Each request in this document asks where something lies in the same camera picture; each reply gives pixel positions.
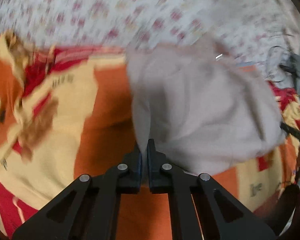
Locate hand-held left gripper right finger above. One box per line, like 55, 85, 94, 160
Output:
147, 139, 277, 240

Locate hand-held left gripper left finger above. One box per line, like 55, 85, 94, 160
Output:
12, 144, 142, 240

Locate beige zip jacket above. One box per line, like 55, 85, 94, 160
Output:
126, 38, 287, 177

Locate orange yellow red printed blanket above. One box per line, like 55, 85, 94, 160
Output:
0, 30, 300, 240

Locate floral print quilt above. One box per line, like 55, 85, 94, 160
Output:
0, 0, 300, 80

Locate black cable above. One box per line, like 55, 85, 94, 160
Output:
271, 45, 300, 85

